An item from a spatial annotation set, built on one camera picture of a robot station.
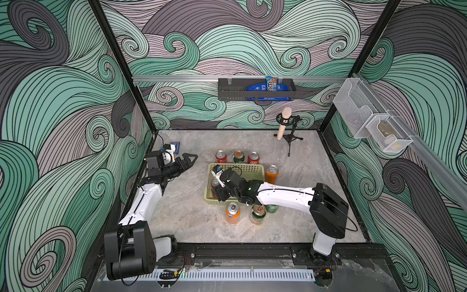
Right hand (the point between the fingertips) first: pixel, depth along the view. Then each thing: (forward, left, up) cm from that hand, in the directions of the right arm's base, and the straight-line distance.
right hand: (219, 184), depth 84 cm
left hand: (+9, +12, +9) cm, 18 cm away
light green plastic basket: (+12, -15, -8) cm, 21 cm away
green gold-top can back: (+17, -10, -1) cm, 20 cm away
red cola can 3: (-1, +2, +4) cm, 4 cm away
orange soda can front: (-13, -6, 0) cm, 15 cm away
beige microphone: (+30, -34, +17) cm, 49 cm away
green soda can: (-9, -24, -7) cm, 27 cm away
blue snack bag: (+43, -23, +25) cm, 54 cm away
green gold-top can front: (-14, -17, 0) cm, 22 cm away
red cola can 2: (+16, -18, -1) cm, 24 cm away
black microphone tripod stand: (+31, -38, +12) cm, 51 cm away
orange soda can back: (+6, -26, -1) cm, 27 cm away
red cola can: (+17, 0, -1) cm, 17 cm away
